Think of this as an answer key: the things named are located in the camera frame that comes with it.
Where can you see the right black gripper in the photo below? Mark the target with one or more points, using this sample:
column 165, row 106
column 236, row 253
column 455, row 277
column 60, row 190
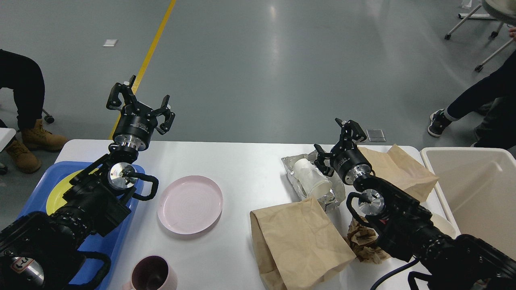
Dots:
column 345, row 158

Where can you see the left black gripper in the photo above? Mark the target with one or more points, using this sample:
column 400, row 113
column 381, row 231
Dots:
column 134, row 127

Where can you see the pink cup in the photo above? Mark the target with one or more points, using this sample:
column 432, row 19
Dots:
column 152, row 273

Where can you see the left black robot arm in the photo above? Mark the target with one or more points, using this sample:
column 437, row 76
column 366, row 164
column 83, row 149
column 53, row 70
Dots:
column 40, row 251

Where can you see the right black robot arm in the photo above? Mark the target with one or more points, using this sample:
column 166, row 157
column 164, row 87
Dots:
column 404, row 227

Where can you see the grey floor plate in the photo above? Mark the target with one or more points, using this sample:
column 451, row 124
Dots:
column 376, row 136

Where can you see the white paper cup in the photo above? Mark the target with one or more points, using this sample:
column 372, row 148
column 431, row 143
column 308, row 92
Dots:
column 314, row 183

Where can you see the clear plastic wrapper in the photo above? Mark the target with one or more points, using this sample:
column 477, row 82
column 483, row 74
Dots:
column 330, row 201

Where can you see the rear brown paper bag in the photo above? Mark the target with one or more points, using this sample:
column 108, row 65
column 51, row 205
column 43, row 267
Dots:
column 402, row 170

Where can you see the crumpled brown paper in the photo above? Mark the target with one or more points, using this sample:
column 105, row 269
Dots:
column 363, row 242

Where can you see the blue plastic tray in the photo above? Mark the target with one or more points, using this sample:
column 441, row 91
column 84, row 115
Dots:
column 109, row 245

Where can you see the large brown paper bag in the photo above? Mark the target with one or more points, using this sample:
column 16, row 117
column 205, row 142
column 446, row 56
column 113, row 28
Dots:
column 297, row 246

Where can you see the pink plate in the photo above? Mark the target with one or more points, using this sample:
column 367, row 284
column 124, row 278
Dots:
column 190, row 204

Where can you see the person with tan boots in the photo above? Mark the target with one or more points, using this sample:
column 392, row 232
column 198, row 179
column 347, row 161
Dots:
column 24, row 77

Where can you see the yellow plate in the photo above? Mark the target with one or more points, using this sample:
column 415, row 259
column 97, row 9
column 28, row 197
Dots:
column 62, row 178

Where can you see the beige plastic bin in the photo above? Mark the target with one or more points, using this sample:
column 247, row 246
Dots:
column 477, row 187

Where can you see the person in dark trousers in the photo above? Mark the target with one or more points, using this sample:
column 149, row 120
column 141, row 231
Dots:
column 498, row 127

